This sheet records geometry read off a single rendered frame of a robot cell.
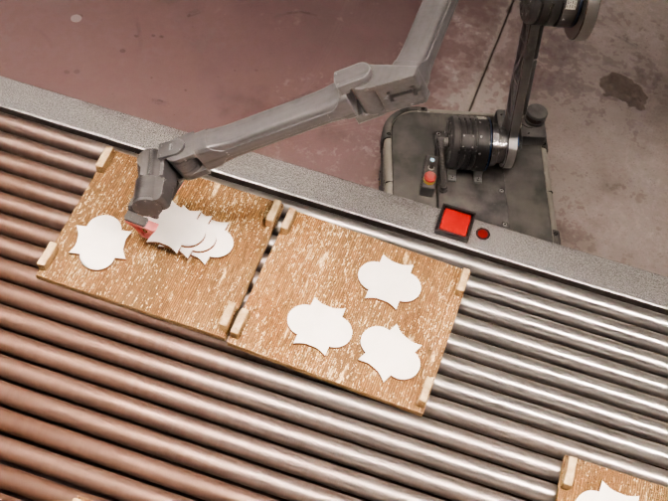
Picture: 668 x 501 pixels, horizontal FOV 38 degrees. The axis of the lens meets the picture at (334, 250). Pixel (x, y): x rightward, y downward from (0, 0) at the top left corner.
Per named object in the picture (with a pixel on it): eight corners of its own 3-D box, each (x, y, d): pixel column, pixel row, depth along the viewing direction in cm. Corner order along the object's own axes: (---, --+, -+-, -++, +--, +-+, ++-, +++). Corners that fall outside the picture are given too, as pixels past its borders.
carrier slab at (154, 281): (110, 152, 219) (109, 148, 218) (283, 208, 215) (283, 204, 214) (36, 278, 200) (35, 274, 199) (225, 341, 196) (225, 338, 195)
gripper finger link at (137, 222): (170, 225, 206) (169, 199, 198) (155, 250, 202) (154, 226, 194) (140, 214, 206) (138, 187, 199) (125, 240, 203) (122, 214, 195)
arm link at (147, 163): (168, 145, 190) (138, 143, 190) (164, 174, 186) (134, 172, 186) (169, 167, 196) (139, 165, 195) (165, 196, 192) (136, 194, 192)
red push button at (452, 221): (444, 211, 219) (445, 207, 218) (470, 219, 219) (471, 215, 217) (437, 232, 216) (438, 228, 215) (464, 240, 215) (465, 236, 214)
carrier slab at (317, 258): (290, 213, 215) (290, 209, 213) (469, 275, 210) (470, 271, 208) (227, 345, 196) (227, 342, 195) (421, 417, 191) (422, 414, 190)
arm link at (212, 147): (388, 93, 184) (368, 55, 176) (393, 115, 181) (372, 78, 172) (186, 167, 195) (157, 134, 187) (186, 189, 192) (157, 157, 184)
